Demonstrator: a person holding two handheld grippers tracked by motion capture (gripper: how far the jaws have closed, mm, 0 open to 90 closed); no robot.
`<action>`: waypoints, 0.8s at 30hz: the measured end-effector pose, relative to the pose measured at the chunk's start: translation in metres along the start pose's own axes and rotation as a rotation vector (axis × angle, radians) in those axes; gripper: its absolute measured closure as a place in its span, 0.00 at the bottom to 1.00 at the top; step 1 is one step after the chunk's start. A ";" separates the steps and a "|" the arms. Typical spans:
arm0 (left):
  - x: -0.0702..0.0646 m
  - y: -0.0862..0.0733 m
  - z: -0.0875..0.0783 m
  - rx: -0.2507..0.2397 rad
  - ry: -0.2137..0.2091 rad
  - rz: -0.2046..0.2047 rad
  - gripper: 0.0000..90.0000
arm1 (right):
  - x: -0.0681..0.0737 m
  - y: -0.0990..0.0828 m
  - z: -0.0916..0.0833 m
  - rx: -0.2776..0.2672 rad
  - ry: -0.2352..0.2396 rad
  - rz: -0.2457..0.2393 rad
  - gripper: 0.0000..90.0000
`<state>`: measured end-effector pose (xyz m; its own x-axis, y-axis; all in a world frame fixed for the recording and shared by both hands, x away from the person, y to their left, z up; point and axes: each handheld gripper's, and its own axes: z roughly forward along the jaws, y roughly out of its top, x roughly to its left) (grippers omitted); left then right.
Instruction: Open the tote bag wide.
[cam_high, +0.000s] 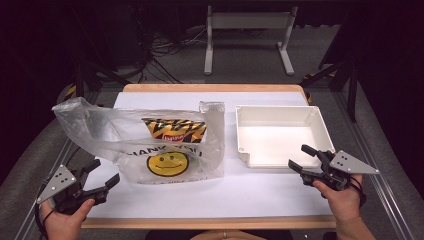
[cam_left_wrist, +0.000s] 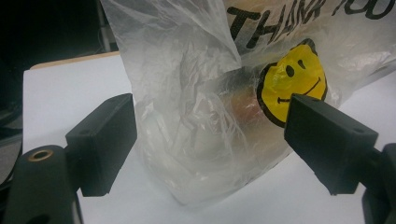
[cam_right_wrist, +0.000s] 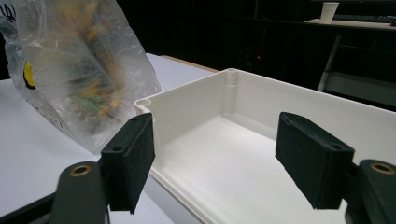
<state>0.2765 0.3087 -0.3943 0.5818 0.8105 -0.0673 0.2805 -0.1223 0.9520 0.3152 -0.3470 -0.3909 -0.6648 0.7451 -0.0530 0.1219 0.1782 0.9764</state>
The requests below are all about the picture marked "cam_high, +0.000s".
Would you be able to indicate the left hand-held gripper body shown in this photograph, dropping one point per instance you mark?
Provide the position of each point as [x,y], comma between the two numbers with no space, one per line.
[58,185]

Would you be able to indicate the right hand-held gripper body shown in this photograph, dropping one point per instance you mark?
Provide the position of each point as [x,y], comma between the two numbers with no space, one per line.
[350,164]

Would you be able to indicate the clear smiley plastic bag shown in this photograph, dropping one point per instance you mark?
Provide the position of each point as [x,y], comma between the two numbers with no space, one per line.
[100,133]

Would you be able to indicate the yellow black snack packet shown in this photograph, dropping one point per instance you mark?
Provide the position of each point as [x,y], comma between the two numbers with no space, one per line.
[173,130]

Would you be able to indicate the person's left hand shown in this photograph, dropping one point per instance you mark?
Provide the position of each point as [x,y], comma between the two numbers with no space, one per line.
[63,223]

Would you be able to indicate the person's right hand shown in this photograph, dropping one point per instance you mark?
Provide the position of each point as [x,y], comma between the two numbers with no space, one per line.
[345,203]

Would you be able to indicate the white plastic box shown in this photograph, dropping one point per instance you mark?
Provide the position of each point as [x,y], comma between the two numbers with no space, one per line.
[276,140]

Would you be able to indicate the white table mat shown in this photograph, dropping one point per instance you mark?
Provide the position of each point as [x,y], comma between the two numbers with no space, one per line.
[233,196]

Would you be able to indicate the black tripod stand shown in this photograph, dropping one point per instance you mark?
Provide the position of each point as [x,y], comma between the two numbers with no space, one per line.
[350,76]
[83,73]

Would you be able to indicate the white metal stand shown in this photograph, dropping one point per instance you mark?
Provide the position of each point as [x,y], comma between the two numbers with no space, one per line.
[250,21]

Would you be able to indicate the aluminium frame rail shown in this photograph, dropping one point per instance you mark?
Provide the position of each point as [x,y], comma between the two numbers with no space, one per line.
[43,203]
[383,186]

